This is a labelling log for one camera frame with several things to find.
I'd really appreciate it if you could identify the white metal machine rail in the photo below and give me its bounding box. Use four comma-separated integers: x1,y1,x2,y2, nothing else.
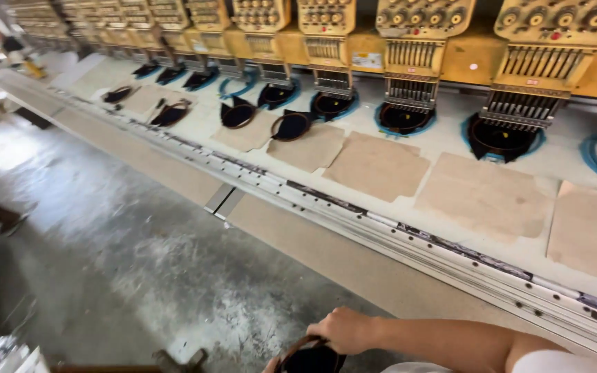
45,85,597,366

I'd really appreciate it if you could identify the person's white shirt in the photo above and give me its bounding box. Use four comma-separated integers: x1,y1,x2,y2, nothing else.
381,350,597,373

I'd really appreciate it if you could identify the row of blue hoop frames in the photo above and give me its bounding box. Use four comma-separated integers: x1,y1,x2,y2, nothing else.
133,62,597,195

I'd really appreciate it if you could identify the row of mounted dark hoops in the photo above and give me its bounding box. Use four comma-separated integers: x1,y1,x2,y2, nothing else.
133,61,545,164

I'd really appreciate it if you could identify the brown hoop dark fabric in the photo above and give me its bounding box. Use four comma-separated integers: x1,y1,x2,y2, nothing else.
102,84,134,104
275,335,347,373
149,98,193,127
270,109,320,142
220,96,258,129

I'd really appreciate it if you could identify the grey metal bracket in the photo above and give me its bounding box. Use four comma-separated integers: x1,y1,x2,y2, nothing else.
204,183,246,221

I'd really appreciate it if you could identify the loose brown hoop dark fabric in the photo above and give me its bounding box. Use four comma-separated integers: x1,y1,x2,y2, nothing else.
220,96,258,129
102,84,134,104
149,98,193,127
270,109,320,142

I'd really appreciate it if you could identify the small yellow object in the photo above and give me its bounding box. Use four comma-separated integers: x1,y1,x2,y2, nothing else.
23,58,47,79

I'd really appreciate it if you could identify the person's right hand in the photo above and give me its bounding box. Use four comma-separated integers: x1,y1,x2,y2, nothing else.
306,307,380,356

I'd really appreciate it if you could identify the yellow multi-head embroidery machine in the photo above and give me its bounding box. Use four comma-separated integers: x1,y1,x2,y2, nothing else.
6,0,597,130

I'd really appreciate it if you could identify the row of tan backing sheets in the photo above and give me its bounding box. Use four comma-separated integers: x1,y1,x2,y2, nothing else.
70,62,597,288

